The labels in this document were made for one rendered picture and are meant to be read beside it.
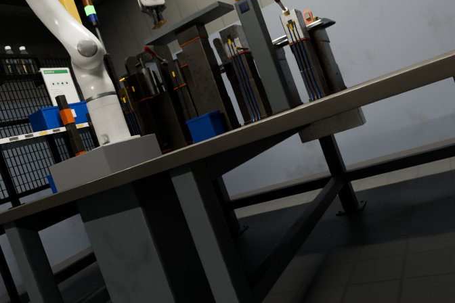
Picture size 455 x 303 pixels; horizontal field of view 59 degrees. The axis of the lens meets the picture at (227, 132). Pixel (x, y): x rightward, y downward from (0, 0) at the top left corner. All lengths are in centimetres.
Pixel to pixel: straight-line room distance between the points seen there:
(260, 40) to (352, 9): 204
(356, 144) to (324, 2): 119
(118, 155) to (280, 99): 61
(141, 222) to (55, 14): 83
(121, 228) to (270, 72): 77
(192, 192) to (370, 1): 261
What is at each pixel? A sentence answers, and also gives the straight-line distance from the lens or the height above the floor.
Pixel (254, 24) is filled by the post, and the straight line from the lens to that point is 153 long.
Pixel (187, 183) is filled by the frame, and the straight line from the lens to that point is 115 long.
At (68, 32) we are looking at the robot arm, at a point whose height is 124.
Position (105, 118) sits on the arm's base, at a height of 90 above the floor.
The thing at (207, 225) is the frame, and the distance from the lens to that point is 116.
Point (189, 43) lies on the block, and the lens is 164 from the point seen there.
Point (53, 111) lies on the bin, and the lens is 246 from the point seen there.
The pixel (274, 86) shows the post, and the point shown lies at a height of 80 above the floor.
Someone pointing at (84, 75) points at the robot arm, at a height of 110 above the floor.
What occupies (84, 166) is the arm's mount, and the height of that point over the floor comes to 76.
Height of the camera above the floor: 71
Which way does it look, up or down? level
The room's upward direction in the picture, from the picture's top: 20 degrees counter-clockwise
